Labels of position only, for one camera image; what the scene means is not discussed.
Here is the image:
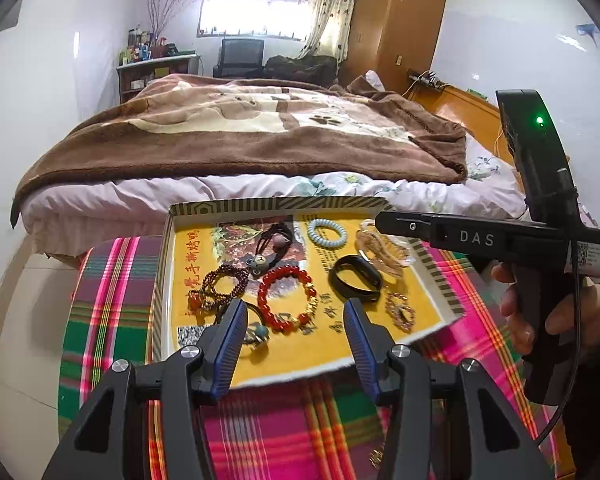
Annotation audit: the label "dried branches in vase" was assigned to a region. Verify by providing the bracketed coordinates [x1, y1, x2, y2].
[145, 0, 193, 58]

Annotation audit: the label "dark bag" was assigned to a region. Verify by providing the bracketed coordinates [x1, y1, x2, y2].
[264, 54, 338, 83]

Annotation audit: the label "blue wall sticker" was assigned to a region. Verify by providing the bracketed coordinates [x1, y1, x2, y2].
[575, 22, 600, 66]

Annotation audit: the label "small multicolour bead bracelet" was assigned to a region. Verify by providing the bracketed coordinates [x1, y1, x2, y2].
[384, 291, 416, 333]

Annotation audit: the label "plaid tablecloth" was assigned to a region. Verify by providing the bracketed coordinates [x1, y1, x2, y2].
[60, 235, 576, 480]

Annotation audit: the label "black hair tie bear charm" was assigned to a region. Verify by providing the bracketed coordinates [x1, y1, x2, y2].
[244, 251, 272, 279]

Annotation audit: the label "brown plush blanket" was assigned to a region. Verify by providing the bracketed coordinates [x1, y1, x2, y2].
[10, 74, 468, 228]

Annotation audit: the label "black cable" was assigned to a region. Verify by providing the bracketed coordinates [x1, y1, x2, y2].
[537, 167, 583, 453]

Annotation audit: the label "clear hair claw clip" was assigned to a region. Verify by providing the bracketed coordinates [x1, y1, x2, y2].
[356, 219, 418, 276]

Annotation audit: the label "wooden headboard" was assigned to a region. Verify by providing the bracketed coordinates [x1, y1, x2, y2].
[410, 85, 511, 171]

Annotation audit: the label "dark brown bead bracelet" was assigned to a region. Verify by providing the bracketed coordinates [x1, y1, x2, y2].
[196, 262, 253, 313]

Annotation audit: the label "group of bottles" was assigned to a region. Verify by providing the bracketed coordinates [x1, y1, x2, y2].
[120, 25, 181, 63]

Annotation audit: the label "black wrist band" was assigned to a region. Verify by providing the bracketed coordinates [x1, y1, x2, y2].
[328, 255, 383, 302]

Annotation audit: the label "window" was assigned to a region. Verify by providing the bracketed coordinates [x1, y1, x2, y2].
[196, 0, 311, 41]

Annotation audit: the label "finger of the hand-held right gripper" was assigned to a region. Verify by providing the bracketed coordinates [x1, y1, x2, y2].
[375, 211, 443, 247]

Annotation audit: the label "red bead bracelet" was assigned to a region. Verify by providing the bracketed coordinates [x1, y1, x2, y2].
[256, 266, 321, 333]

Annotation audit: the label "pale blue spiral hair tie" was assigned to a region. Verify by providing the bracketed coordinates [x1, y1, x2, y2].
[307, 217, 348, 249]

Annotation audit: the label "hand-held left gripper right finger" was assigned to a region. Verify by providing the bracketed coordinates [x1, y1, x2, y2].
[343, 297, 556, 480]

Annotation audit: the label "black hair tie teal beads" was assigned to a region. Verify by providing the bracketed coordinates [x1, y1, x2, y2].
[215, 300, 272, 352]

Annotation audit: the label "wooden shelf unit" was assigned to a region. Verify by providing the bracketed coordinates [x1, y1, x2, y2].
[116, 55, 201, 103]

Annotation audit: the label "patterned curtain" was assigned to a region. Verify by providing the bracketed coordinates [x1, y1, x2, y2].
[297, 0, 361, 61]

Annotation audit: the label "person's right hand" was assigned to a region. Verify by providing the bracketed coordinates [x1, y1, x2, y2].
[491, 262, 600, 357]

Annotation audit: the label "black hair tie pink bead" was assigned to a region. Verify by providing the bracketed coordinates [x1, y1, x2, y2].
[252, 222, 293, 261]

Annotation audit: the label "power strip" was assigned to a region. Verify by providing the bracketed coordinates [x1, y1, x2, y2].
[405, 71, 441, 88]

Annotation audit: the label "black television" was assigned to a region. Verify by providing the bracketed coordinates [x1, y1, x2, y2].
[215, 37, 266, 78]

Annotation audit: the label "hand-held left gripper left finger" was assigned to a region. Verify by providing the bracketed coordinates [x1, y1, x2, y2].
[42, 299, 249, 480]

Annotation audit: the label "wooden wardrobe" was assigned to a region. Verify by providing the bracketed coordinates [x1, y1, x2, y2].
[337, 0, 450, 92]

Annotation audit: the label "white floral bed sheet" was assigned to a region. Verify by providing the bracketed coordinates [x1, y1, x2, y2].
[20, 137, 596, 261]

